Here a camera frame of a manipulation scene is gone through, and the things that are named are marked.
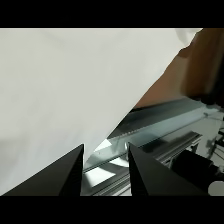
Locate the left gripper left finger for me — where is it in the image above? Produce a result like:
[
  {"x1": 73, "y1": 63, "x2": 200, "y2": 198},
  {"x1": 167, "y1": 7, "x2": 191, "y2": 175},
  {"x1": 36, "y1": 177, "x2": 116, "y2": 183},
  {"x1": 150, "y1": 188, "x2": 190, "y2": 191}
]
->
[{"x1": 2, "y1": 143, "x2": 85, "y2": 197}]

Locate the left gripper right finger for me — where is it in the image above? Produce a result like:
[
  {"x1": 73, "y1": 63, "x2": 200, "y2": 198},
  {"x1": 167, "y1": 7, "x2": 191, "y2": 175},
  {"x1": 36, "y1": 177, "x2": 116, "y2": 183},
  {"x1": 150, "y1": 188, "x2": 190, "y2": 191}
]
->
[{"x1": 127, "y1": 142, "x2": 208, "y2": 197}]

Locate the white shirt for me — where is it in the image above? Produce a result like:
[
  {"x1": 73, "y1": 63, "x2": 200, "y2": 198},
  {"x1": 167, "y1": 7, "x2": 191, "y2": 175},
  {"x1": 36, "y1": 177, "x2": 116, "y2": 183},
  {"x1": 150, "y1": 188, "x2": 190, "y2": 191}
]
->
[{"x1": 0, "y1": 28, "x2": 204, "y2": 196}]

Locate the silver frame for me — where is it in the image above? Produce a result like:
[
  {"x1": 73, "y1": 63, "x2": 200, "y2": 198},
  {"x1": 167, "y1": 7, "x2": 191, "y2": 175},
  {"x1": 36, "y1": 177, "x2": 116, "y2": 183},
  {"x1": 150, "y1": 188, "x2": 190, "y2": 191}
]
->
[{"x1": 81, "y1": 130, "x2": 224, "y2": 197}]

